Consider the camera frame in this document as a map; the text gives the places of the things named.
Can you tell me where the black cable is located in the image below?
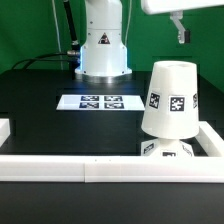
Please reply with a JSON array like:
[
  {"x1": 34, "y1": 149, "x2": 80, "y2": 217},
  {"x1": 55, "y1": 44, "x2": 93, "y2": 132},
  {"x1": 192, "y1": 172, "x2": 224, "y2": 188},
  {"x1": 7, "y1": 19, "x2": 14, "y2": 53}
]
[{"x1": 11, "y1": 52, "x2": 81, "y2": 70}]

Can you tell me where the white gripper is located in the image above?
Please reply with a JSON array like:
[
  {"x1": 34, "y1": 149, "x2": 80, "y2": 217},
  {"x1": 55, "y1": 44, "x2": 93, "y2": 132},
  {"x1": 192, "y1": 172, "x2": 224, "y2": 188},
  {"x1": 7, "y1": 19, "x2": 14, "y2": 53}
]
[{"x1": 141, "y1": 0, "x2": 224, "y2": 44}]

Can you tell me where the white lamp shade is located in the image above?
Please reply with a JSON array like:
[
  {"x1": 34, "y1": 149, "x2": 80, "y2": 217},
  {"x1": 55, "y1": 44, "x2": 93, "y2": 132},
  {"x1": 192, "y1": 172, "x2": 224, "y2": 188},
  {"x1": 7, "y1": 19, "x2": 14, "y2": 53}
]
[{"x1": 141, "y1": 61, "x2": 199, "y2": 139}]

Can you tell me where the white fence rail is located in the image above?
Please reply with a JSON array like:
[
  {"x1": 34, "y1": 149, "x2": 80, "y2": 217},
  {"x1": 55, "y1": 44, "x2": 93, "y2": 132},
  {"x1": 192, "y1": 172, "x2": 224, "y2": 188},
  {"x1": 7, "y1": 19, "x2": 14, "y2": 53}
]
[
  {"x1": 196, "y1": 121, "x2": 224, "y2": 158},
  {"x1": 0, "y1": 118, "x2": 10, "y2": 147},
  {"x1": 0, "y1": 155, "x2": 224, "y2": 183}
]

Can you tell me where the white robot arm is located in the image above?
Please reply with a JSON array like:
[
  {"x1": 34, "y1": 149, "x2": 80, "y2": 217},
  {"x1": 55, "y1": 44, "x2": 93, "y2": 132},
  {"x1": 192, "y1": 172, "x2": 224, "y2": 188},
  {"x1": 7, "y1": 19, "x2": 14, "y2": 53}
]
[{"x1": 75, "y1": 0, "x2": 224, "y2": 83}]

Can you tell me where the white marker sheet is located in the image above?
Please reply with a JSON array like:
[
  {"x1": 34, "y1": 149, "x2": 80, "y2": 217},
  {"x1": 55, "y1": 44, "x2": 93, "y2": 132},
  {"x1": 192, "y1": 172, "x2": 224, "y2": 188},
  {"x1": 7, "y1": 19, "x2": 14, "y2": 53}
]
[{"x1": 57, "y1": 94, "x2": 144, "y2": 111}]

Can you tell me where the white front fence rail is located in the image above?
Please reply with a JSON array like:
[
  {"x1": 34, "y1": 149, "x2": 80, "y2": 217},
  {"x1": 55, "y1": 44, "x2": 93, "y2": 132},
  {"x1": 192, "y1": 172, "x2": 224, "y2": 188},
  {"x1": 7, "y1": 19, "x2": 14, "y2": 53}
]
[{"x1": 0, "y1": 155, "x2": 224, "y2": 183}]

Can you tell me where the white thin cable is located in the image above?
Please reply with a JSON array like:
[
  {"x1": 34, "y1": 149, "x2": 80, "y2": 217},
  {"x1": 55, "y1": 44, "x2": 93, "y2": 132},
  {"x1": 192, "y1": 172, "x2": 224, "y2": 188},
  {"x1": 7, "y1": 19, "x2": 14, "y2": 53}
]
[{"x1": 51, "y1": 0, "x2": 65, "y2": 70}]

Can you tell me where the white left fence rail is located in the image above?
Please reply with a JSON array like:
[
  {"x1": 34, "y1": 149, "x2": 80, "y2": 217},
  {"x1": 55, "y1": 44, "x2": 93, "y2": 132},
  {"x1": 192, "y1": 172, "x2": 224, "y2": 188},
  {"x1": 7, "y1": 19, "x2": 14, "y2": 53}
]
[{"x1": 0, "y1": 118, "x2": 10, "y2": 147}]

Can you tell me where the white right fence rail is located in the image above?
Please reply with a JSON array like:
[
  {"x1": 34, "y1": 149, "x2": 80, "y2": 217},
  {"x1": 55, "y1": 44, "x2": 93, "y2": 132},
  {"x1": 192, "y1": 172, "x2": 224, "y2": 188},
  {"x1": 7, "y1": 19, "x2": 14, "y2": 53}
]
[{"x1": 196, "y1": 121, "x2": 224, "y2": 158}]

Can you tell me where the white lamp base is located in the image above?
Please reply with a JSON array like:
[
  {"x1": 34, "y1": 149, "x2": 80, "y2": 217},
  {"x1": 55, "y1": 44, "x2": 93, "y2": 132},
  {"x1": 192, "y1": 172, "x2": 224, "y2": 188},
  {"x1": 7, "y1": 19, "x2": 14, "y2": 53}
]
[{"x1": 141, "y1": 138, "x2": 194, "y2": 158}]

